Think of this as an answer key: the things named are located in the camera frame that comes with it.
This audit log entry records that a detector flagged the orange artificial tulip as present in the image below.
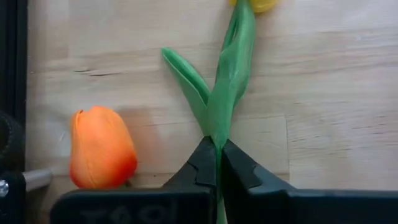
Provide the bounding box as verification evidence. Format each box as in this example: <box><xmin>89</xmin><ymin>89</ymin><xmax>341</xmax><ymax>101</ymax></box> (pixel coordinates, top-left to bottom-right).
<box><xmin>68</xmin><ymin>105</ymin><xmax>138</xmax><ymax>190</ymax></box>

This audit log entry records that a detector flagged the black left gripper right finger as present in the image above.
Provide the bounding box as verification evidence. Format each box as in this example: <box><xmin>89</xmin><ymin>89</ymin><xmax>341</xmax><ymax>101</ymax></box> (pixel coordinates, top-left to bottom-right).
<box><xmin>221</xmin><ymin>139</ymin><xmax>398</xmax><ymax>224</ymax></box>

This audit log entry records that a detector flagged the yellow artificial tulip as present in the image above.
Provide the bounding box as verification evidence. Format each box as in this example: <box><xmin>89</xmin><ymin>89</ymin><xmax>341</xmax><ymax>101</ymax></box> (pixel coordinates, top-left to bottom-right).
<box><xmin>160</xmin><ymin>0</ymin><xmax>279</xmax><ymax>224</ymax></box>

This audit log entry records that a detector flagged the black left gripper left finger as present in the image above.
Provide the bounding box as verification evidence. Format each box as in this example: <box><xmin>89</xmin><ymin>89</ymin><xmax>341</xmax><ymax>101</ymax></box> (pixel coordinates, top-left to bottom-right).
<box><xmin>49</xmin><ymin>136</ymin><xmax>218</xmax><ymax>224</ymax></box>

